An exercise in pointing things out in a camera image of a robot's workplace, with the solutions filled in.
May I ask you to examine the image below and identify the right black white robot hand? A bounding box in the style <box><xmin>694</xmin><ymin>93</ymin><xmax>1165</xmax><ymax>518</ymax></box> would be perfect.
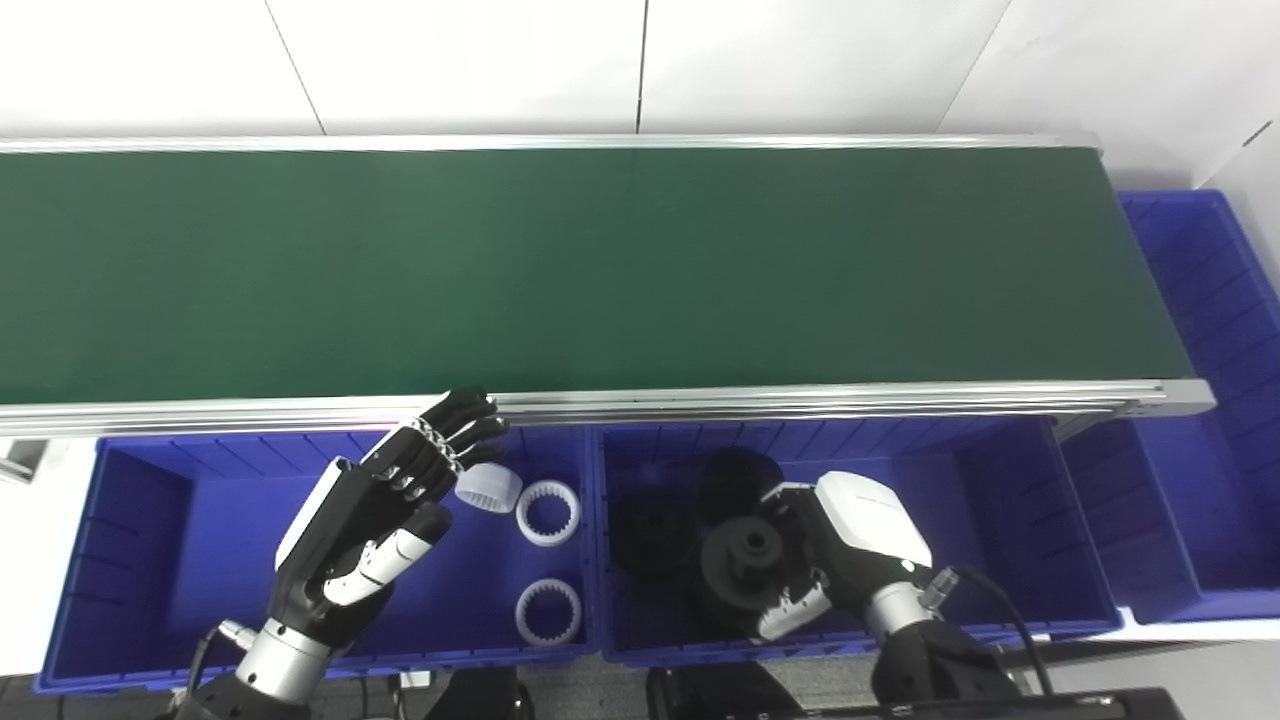
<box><xmin>745</xmin><ymin>469</ymin><xmax>936</xmax><ymax>643</ymax></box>

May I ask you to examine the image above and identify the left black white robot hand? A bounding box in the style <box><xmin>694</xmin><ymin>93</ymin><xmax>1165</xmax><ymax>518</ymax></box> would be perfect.
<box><xmin>269</xmin><ymin>387</ymin><xmax>512</xmax><ymax>652</ymax></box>

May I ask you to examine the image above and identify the black round flanged part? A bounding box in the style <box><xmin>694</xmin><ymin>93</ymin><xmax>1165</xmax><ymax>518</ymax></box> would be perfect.
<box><xmin>608</xmin><ymin>488</ymin><xmax>703</xmax><ymax>578</ymax></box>
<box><xmin>696</xmin><ymin>446</ymin><xmax>787</xmax><ymax>523</ymax></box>
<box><xmin>697</xmin><ymin>517</ymin><xmax>813</xmax><ymax>638</ymax></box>

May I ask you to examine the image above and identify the white ribbed cone part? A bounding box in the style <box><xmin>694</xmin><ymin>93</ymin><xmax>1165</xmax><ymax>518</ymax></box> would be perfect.
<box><xmin>454</xmin><ymin>462</ymin><xmax>524</xmax><ymax>515</ymax></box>

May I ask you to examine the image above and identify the blue bin with black parts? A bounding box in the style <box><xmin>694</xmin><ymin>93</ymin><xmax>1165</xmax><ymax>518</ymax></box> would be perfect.
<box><xmin>594</xmin><ymin>414</ymin><xmax>1128</xmax><ymax>670</ymax></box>

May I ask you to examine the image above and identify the blue bin with white rings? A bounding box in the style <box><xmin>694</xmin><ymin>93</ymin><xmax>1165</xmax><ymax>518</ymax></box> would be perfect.
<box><xmin>33</xmin><ymin>424</ymin><xmax>603</xmax><ymax>697</ymax></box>

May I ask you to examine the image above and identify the aluminium conveyor leg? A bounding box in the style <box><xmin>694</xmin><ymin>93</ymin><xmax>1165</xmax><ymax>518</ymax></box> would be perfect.
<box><xmin>0</xmin><ymin>437</ymin><xmax>51</xmax><ymax>488</ymax></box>

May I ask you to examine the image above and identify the empty blue bin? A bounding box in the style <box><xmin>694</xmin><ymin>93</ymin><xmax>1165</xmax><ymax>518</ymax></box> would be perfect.
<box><xmin>1058</xmin><ymin>189</ymin><xmax>1280</xmax><ymax>627</ymax></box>

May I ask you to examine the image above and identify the green conveyor belt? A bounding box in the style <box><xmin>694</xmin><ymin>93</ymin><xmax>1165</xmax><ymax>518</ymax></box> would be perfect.
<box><xmin>0</xmin><ymin>132</ymin><xmax>1218</xmax><ymax>442</ymax></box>

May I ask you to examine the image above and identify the black robot torso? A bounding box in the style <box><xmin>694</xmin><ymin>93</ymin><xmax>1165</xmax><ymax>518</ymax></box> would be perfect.
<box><xmin>420</xmin><ymin>660</ymin><xmax>1188</xmax><ymax>720</ymax></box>

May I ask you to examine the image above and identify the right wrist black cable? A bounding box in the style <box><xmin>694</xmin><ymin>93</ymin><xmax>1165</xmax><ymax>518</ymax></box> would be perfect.
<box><xmin>918</xmin><ymin>564</ymin><xmax>1058</xmax><ymax>697</ymax></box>

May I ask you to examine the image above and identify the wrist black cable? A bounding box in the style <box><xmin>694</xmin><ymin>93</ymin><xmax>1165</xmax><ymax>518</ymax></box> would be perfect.
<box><xmin>183</xmin><ymin>618</ymin><xmax>258</xmax><ymax>703</ymax></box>
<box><xmin>918</xmin><ymin>564</ymin><xmax>1058</xmax><ymax>697</ymax></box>

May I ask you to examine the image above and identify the white toothed ring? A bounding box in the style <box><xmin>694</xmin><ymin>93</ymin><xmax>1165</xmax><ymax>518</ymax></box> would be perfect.
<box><xmin>513</xmin><ymin>577</ymin><xmax>585</xmax><ymax>648</ymax></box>
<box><xmin>514</xmin><ymin>479</ymin><xmax>583</xmax><ymax>549</ymax></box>

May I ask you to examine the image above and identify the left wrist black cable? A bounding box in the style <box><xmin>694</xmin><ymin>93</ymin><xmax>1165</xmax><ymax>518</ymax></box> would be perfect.
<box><xmin>183</xmin><ymin>618</ymin><xmax>258</xmax><ymax>703</ymax></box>

